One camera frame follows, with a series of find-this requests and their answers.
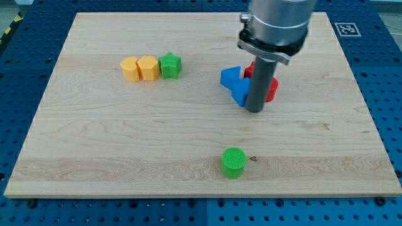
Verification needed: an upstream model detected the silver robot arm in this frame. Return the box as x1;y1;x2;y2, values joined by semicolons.
237;0;317;65

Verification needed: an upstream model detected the green star block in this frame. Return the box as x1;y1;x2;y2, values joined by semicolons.
158;52;182;79

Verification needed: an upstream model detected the wooden board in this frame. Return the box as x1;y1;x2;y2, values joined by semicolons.
4;13;401;198

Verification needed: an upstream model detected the blue triangle block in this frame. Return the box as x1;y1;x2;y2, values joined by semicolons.
220;66;241;90

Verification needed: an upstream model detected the blue cube block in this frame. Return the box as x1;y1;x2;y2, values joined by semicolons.
232;78;251;107

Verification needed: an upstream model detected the green cylinder block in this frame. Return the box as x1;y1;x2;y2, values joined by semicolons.
220;147;247;179

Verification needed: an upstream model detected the red block behind rod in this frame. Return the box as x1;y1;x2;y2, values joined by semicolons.
244;61;255;78

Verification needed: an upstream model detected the yellow pentagon block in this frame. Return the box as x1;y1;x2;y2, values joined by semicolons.
136;56;160;81

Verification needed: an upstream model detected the red cylinder block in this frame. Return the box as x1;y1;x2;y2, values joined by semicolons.
266;78;279;102

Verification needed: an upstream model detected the yellow heart block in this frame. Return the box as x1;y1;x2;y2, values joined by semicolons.
120;56;140;82

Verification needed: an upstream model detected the white fiducial marker tag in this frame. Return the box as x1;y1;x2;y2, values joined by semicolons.
335;22;361;37

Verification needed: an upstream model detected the yellow black hazard tape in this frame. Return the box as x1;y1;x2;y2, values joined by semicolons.
1;11;24;48

